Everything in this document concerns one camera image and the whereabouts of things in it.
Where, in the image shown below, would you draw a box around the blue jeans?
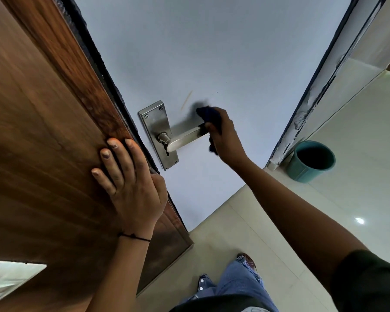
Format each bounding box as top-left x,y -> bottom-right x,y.
179,259 -> 280,312

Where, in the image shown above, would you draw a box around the black wrist thread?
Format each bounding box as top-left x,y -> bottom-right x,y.
118,232 -> 151,243

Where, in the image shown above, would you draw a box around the person's left hand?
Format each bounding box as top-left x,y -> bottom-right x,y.
91,138 -> 169,241

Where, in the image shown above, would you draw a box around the dark blue cleaning cloth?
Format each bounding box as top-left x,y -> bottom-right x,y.
196,106 -> 223,156

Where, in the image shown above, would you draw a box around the black shirt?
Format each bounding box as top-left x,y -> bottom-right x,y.
169,249 -> 390,312

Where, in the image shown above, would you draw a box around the steel lever door handle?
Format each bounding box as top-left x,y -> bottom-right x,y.
138,100 -> 212,171

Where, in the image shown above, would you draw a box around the brown and grey door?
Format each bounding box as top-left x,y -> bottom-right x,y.
0,0 -> 355,312

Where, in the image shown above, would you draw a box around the person's right forearm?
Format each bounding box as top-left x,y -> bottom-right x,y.
228,155 -> 369,289

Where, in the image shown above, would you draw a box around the white paper sheet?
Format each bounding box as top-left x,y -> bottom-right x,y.
0,260 -> 47,310

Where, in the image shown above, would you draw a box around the person's right hand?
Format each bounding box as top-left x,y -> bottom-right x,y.
203,107 -> 251,168

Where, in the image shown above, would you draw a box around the white door frame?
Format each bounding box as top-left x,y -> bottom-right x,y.
266,0 -> 390,171

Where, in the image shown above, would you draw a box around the person's left forearm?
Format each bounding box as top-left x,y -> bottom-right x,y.
86,235 -> 152,312

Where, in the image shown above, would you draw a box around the teal plastic bucket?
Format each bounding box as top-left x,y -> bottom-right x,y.
286,140 -> 336,184

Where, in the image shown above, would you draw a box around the brown shoe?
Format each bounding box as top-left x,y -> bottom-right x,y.
237,253 -> 257,273

